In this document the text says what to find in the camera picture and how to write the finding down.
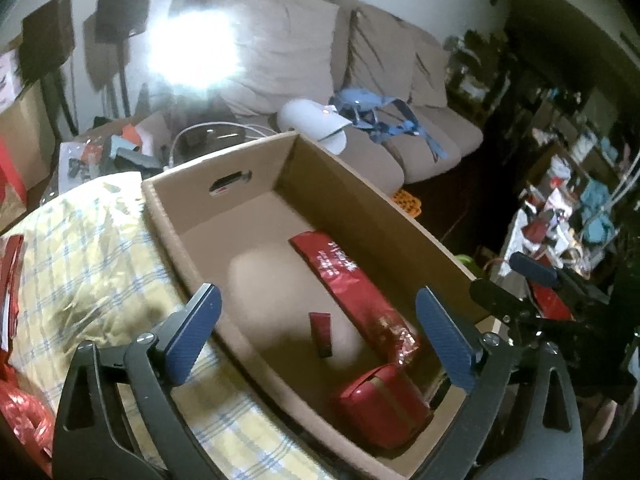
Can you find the orange plastic crate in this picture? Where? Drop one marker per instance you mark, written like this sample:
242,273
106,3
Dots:
407,202

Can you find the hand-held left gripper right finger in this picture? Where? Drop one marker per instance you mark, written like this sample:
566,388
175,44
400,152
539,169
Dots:
445,340

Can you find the red cosmetic tube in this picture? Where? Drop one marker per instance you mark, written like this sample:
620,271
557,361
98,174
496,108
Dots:
321,332

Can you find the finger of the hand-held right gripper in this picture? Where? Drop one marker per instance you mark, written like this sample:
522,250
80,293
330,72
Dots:
532,267
495,297

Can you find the medium beige cushion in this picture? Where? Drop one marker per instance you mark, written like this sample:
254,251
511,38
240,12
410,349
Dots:
380,55

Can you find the green plastic container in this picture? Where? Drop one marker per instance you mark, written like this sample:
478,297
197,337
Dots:
466,262

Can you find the red rounded tin floral sleeve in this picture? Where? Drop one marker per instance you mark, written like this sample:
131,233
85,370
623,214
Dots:
380,405

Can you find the cluttered cardboard tray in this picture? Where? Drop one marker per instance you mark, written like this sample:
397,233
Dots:
105,150

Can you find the brown cardboard box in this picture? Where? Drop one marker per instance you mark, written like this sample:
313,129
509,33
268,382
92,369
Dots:
260,240

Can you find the white domed device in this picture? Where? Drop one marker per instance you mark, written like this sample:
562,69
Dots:
305,117

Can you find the dark cluttered shelf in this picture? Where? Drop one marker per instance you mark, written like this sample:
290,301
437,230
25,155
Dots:
560,135

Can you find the red cartoon gift bag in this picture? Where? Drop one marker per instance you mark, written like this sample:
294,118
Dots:
10,285

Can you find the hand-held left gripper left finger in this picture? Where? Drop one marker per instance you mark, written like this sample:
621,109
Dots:
192,340

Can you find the red plastic ribbon ball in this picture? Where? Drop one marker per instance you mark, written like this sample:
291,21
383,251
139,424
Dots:
25,410

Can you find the bright lamp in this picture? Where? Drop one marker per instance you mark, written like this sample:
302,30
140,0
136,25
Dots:
192,50

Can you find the long red foil packet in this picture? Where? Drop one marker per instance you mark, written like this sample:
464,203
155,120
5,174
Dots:
345,285

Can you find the beige sofa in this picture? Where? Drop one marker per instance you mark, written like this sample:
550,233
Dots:
440,135

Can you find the person's right hand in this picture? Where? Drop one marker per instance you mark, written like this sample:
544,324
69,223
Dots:
602,420

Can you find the large beige cushion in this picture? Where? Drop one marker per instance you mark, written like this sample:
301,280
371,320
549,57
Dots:
290,50

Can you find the black speaker on stand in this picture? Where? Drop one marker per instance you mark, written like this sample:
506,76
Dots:
47,35
122,7

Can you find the small white carton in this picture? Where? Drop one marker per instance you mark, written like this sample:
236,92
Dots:
9,77

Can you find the yellow plaid tablecloth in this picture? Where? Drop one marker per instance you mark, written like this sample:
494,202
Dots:
90,260

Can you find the brown cardboard carton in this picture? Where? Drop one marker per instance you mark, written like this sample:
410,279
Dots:
30,125

